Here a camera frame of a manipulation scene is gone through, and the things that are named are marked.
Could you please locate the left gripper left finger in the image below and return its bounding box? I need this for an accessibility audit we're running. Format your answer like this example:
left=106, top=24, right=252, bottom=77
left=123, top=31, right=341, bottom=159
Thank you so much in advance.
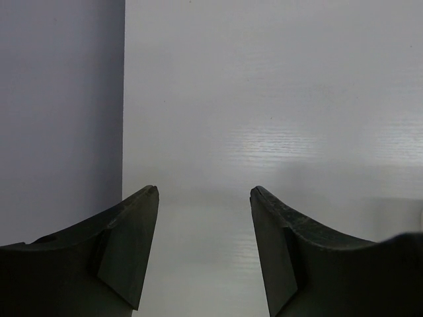
left=1, top=186, right=159, bottom=316

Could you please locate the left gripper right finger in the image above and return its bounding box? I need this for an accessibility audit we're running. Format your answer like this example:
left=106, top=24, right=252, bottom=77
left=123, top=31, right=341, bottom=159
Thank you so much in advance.
left=250, top=186, right=422, bottom=316

